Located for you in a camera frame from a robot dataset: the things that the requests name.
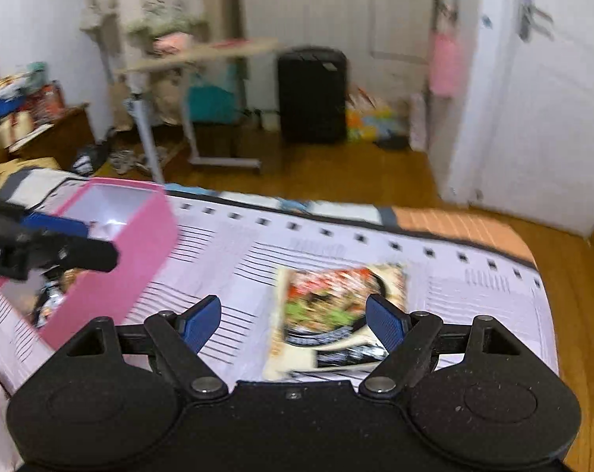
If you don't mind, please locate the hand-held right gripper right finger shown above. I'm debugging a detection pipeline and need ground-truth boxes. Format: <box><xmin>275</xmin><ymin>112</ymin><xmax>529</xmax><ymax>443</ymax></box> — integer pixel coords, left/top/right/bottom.
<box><xmin>358</xmin><ymin>293</ymin><xmax>524</xmax><ymax>398</ymax></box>

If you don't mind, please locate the white door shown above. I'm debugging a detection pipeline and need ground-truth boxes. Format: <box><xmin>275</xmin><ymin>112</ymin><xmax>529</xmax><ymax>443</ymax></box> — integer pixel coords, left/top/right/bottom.
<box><xmin>466</xmin><ymin>0</ymin><xmax>594</xmax><ymax>239</ymax></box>

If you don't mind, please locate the colourful printed bag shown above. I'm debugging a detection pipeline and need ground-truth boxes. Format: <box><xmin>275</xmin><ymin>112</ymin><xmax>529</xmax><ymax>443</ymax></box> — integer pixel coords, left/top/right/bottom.
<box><xmin>345</xmin><ymin>86</ymin><xmax>397</xmax><ymax>144</ymax></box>

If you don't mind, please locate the pile of assorted household goods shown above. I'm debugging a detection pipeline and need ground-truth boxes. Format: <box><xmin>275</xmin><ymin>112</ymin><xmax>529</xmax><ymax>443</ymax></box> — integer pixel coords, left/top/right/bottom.
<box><xmin>0</xmin><ymin>61</ymin><xmax>66</xmax><ymax>152</ymax></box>

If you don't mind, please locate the teal bag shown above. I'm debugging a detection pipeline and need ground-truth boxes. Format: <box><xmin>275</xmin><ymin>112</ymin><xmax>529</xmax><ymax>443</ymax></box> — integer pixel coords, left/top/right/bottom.
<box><xmin>186</xmin><ymin>73</ymin><xmax>241</xmax><ymax>125</ymax></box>

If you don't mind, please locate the dark wooden cabinet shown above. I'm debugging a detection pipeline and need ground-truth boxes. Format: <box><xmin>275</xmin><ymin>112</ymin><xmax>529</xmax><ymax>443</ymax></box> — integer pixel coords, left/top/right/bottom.
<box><xmin>0</xmin><ymin>102</ymin><xmax>96</xmax><ymax>170</ymax></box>

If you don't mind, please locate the striped printed bed sheet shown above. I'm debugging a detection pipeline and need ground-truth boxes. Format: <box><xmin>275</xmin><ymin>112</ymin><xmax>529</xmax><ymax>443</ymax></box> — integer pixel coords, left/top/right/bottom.
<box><xmin>0</xmin><ymin>167</ymin><xmax>559</xmax><ymax>404</ymax></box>

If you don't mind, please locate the pink cardboard box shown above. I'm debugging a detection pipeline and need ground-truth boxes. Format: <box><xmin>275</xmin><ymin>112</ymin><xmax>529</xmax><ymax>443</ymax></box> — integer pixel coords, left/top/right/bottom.
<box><xmin>0</xmin><ymin>177</ymin><xmax>180</xmax><ymax>351</ymax></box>

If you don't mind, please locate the pink cloth bundle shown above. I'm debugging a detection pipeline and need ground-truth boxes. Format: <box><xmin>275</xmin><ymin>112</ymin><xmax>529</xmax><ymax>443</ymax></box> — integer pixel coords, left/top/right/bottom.
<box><xmin>152</xmin><ymin>31</ymin><xmax>191</xmax><ymax>56</ymax></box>

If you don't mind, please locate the orange pillow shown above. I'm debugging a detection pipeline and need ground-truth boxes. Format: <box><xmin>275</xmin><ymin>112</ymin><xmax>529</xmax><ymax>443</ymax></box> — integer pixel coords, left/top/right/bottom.
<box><xmin>389</xmin><ymin>205</ymin><xmax>539</xmax><ymax>270</ymax></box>

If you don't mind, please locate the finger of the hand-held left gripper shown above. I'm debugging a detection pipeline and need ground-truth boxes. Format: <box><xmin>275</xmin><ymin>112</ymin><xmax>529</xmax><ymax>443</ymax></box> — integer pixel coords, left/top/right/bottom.
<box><xmin>0</xmin><ymin>201</ymin><xmax>90</xmax><ymax>240</ymax></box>
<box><xmin>0</xmin><ymin>235</ymin><xmax>119</xmax><ymax>282</ymax></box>

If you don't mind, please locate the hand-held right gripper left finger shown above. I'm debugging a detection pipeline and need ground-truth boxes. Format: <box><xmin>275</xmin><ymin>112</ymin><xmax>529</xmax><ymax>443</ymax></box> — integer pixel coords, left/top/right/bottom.
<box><xmin>63</xmin><ymin>295</ymin><xmax>230</xmax><ymax>400</ymax></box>

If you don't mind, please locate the pile of shoes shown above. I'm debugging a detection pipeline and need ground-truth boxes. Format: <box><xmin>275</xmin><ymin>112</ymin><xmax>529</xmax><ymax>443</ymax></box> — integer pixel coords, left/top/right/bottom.
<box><xmin>73</xmin><ymin>142</ymin><xmax>147</xmax><ymax>177</ymax></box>

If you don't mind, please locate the black snack packet yellow print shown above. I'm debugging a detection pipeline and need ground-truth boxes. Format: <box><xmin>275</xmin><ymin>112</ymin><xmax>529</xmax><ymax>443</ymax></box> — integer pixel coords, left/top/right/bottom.
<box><xmin>34</xmin><ymin>265</ymin><xmax>77</xmax><ymax>329</ymax></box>

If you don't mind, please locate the metal door handle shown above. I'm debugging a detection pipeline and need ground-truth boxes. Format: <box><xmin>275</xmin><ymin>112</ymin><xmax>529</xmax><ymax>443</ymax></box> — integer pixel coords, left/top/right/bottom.
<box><xmin>517</xmin><ymin>0</ymin><xmax>556</xmax><ymax>44</ymax></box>

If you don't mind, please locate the wooden side table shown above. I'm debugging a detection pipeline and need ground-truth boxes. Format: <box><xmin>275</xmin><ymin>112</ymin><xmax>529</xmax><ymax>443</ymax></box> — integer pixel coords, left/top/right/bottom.
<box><xmin>116</xmin><ymin>37</ymin><xmax>281</xmax><ymax>183</ymax></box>

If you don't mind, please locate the white wardrobe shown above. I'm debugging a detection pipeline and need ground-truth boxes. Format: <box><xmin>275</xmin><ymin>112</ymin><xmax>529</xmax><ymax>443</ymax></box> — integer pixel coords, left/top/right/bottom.
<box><xmin>237</xmin><ymin>0</ymin><xmax>438</xmax><ymax>114</ymax></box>

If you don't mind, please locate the beige nut snack bag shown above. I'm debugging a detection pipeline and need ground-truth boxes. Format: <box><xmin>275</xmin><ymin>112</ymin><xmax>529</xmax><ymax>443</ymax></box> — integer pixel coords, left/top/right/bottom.
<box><xmin>263</xmin><ymin>262</ymin><xmax>408</xmax><ymax>382</ymax></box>

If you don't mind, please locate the pink hanging cloth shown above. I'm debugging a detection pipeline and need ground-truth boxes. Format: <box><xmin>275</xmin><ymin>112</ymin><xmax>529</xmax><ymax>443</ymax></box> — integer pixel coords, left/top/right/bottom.
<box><xmin>427</xmin><ymin>4</ymin><xmax>469</xmax><ymax>98</ymax></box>

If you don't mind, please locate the black suitcase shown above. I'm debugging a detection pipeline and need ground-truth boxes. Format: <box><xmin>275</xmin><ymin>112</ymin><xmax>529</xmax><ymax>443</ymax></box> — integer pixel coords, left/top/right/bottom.
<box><xmin>276</xmin><ymin>46</ymin><xmax>349</xmax><ymax>144</ymax></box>

